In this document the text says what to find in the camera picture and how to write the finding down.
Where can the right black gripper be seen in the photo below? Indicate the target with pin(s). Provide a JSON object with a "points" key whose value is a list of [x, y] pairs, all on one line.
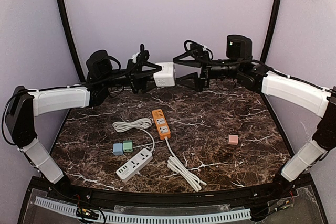
{"points": [[204, 71]]}

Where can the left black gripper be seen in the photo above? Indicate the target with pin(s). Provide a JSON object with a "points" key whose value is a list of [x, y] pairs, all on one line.
{"points": [[135, 77]]}

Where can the white cube socket adapter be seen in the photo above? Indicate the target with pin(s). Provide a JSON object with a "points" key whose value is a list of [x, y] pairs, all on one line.
{"points": [[166, 77]]}

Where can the green plug adapter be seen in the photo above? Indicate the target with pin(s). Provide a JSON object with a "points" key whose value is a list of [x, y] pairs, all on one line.
{"points": [[127, 146]]}

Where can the blue plug adapter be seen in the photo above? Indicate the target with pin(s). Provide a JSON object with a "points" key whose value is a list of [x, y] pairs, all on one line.
{"points": [[118, 149]]}

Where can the white power strip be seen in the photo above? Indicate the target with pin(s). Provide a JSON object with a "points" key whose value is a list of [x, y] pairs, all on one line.
{"points": [[134, 165]]}

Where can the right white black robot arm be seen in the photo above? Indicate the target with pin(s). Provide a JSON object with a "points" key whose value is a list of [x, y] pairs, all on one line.
{"points": [[260, 78]]}

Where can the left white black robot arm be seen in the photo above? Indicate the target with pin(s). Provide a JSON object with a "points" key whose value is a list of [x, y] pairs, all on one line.
{"points": [[104, 73]]}

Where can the pink plug adapter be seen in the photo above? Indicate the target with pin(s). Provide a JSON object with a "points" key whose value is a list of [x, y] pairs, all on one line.
{"points": [[233, 139]]}

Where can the orange power strip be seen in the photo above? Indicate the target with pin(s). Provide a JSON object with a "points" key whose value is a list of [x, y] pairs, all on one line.
{"points": [[161, 124]]}

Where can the small green circuit board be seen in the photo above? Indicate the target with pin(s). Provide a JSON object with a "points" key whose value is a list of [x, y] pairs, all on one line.
{"points": [[86, 213]]}

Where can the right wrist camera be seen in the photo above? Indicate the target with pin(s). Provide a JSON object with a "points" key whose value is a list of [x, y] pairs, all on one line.
{"points": [[191, 46]]}

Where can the right black frame post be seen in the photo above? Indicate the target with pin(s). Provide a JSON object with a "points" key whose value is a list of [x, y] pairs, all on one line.
{"points": [[270, 30]]}

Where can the black frame post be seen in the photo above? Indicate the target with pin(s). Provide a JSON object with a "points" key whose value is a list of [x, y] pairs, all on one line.
{"points": [[70, 40], [270, 30]]}

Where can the left black frame post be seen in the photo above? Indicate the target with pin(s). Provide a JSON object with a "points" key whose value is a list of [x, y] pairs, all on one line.
{"points": [[70, 40]]}

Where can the black front table rail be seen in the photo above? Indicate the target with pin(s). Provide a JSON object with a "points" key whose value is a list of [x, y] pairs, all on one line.
{"points": [[255, 196]]}

